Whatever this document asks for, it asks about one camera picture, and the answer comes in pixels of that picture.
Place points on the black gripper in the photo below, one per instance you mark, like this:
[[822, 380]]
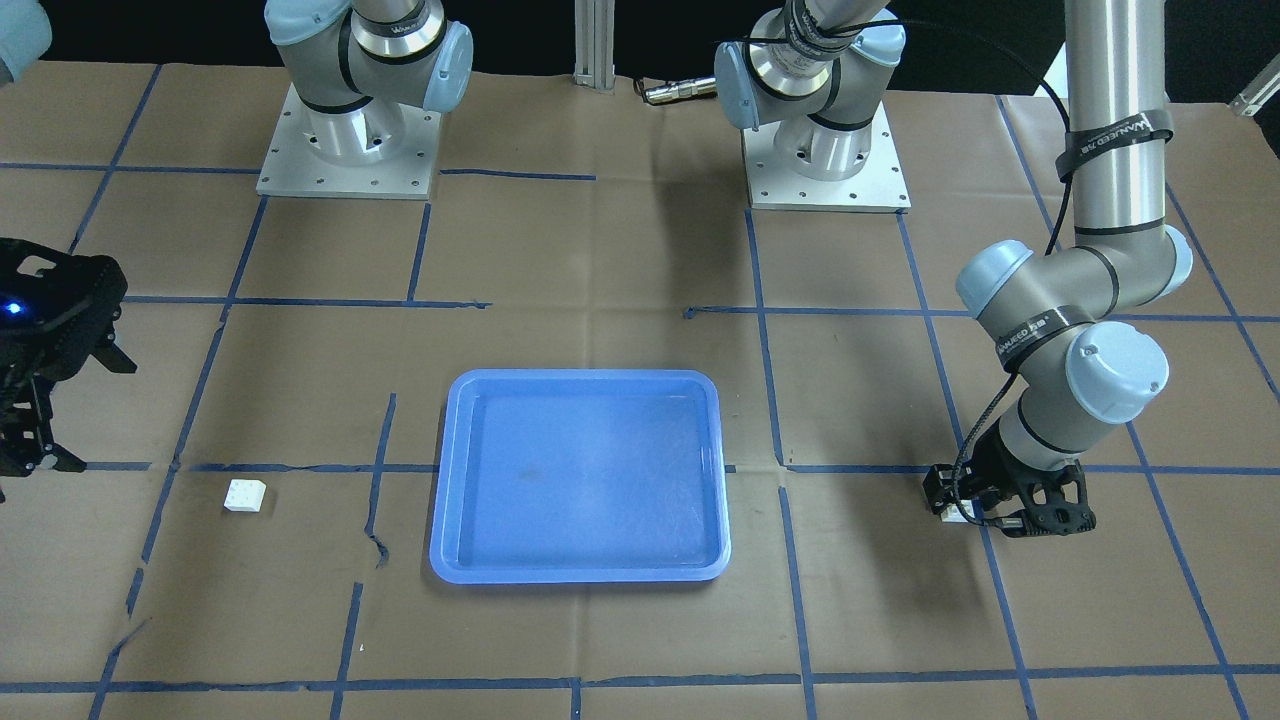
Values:
[[22, 368], [988, 468]]

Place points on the white block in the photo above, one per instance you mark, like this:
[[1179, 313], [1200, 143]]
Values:
[[245, 495], [955, 511]]

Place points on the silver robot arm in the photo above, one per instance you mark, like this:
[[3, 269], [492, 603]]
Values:
[[1138, 261], [805, 89]]

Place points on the blue plastic tray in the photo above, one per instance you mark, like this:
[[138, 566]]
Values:
[[560, 476]]

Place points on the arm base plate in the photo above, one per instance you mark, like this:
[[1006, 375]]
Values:
[[797, 165], [383, 150]]

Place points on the aluminium frame post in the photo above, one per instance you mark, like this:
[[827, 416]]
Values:
[[593, 42]]

